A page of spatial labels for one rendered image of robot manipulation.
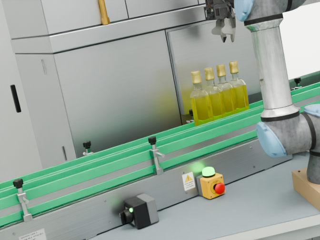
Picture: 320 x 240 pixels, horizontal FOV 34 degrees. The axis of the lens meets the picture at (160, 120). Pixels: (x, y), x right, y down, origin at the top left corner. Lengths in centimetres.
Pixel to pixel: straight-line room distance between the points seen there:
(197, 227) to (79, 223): 37
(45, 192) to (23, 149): 334
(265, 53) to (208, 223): 55
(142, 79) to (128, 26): 22
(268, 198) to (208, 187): 20
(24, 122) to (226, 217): 349
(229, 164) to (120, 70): 54
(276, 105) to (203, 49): 65
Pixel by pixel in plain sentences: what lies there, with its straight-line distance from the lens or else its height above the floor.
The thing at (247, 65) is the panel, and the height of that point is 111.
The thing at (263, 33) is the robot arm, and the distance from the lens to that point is 158.
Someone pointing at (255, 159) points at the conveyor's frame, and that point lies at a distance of 202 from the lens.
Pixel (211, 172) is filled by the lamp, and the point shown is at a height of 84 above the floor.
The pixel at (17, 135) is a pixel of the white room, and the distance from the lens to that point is 498.
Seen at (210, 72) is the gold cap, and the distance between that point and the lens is 203.
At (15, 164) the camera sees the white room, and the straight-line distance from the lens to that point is 502.
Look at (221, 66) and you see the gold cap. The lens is 206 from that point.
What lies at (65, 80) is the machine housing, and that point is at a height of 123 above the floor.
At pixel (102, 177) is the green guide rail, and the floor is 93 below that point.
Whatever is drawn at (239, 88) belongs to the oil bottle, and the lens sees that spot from 209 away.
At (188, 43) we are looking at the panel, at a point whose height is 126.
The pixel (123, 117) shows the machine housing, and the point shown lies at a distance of 205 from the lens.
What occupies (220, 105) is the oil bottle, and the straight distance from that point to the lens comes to 205.
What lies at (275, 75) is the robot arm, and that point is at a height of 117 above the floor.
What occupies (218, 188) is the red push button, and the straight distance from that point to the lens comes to 182.
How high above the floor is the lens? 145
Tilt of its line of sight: 13 degrees down
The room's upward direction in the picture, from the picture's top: 11 degrees counter-clockwise
